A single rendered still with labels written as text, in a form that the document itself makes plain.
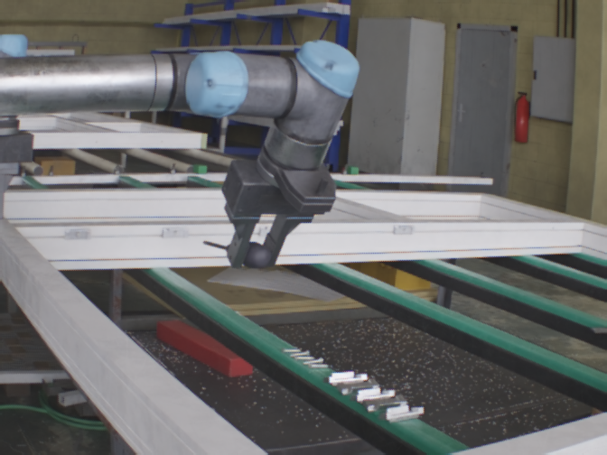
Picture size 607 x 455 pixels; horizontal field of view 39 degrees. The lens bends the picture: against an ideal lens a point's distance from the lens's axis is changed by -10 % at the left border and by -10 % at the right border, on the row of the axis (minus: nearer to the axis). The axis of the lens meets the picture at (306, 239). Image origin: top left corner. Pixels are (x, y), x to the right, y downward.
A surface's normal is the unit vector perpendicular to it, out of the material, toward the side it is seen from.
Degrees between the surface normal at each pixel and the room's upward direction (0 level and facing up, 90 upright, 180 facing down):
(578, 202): 90
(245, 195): 122
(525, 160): 90
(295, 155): 118
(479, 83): 90
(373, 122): 90
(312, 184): 32
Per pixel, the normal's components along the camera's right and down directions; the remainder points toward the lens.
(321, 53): 0.32, -0.74
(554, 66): -0.87, 0.01
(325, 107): 0.34, 0.68
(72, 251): 0.50, 0.19
